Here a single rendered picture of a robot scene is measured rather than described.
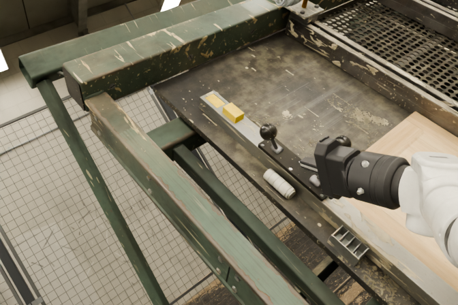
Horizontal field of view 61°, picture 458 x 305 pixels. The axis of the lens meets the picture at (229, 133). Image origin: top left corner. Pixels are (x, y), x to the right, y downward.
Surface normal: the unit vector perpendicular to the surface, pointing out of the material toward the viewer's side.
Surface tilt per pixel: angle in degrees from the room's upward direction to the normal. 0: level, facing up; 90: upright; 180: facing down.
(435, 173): 46
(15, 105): 90
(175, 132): 58
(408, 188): 70
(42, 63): 90
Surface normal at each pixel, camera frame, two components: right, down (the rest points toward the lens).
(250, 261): 0.10, -0.69
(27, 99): 0.35, -0.23
